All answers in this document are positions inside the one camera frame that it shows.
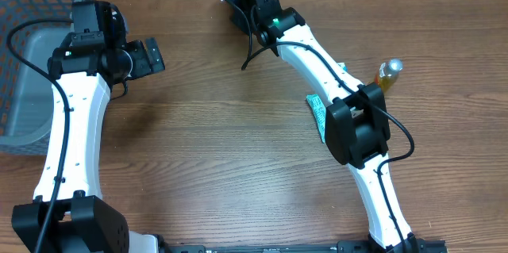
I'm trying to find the teal wipes packet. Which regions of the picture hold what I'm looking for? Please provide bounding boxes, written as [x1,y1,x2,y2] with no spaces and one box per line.
[306,94,325,144]

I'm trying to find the yellow dish soap bottle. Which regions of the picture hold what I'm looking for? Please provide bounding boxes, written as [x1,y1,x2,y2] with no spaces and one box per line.
[374,58,403,94]

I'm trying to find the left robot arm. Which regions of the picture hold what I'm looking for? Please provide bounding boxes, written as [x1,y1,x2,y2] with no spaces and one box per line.
[11,0,168,253]

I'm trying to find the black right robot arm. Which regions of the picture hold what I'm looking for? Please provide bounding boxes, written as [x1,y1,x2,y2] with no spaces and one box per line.
[222,0,420,252]

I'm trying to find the grey plastic mesh basket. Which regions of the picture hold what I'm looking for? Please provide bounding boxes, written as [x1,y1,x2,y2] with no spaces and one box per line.
[1,0,83,155]

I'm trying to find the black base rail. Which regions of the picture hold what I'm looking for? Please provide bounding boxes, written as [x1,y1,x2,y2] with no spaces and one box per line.
[164,239,448,253]

